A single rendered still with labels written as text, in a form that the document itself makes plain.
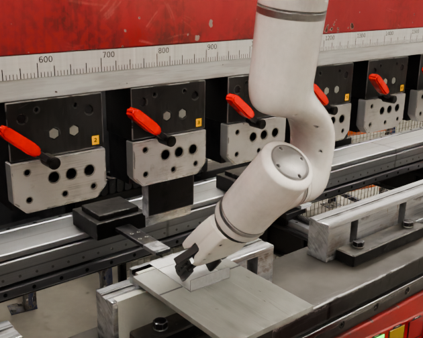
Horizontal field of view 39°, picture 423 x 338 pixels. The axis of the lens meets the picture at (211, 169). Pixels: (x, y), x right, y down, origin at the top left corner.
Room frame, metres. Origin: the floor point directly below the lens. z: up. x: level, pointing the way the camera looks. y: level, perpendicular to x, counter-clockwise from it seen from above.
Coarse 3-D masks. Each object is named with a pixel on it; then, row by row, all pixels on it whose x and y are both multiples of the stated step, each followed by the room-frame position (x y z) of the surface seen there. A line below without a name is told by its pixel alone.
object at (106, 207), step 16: (80, 208) 1.22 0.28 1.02; (96, 208) 1.19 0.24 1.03; (112, 208) 1.20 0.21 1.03; (128, 208) 1.20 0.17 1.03; (80, 224) 1.19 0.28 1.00; (96, 224) 1.14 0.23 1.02; (112, 224) 1.16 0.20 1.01; (128, 224) 1.18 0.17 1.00; (144, 224) 1.21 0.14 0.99; (144, 240) 1.10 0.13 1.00
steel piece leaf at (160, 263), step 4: (172, 256) 1.04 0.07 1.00; (176, 256) 1.04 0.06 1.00; (160, 260) 1.02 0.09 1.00; (164, 260) 1.02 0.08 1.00; (168, 260) 1.02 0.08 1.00; (172, 260) 1.02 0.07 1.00; (152, 264) 1.00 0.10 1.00; (156, 264) 1.00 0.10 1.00; (160, 264) 1.00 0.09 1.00; (164, 264) 1.00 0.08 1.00; (168, 264) 1.00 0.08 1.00; (172, 264) 1.00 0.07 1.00; (156, 268) 0.99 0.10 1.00
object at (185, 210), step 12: (168, 180) 1.02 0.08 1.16; (180, 180) 1.03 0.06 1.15; (192, 180) 1.05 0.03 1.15; (144, 192) 1.00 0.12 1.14; (156, 192) 1.00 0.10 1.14; (168, 192) 1.02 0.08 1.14; (180, 192) 1.03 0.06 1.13; (192, 192) 1.05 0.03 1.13; (144, 204) 1.00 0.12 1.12; (156, 204) 1.00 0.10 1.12; (168, 204) 1.02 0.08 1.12; (180, 204) 1.03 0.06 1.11; (192, 204) 1.05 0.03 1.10; (156, 216) 1.01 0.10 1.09; (168, 216) 1.03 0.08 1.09; (180, 216) 1.04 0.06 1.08
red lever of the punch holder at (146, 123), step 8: (128, 112) 0.90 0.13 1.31; (136, 112) 0.89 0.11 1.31; (136, 120) 0.90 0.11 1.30; (144, 120) 0.90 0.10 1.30; (152, 120) 0.92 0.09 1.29; (144, 128) 0.91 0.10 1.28; (152, 128) 0.91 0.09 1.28; (160, 128) 0.92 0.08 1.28; (160, 136) 0.93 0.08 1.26; (168, 136) 0.93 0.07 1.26; (168, 144) 0.93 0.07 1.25
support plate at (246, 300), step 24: (144, 288) 0.93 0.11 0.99; (168, 288) 0.92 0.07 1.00; (216, 288) 0.92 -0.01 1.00; (240, 288) 0.92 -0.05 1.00; (264, 288) 0.92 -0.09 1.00; (192, 312) 0.84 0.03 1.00; (216, 312) 0.84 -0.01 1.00; (240, 312) 0.85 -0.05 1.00; (264, 312) 0.85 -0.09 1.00; (288, 312) 0.85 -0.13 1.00; (216, 336) 0.78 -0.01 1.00; (240, 336) 0.78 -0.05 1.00
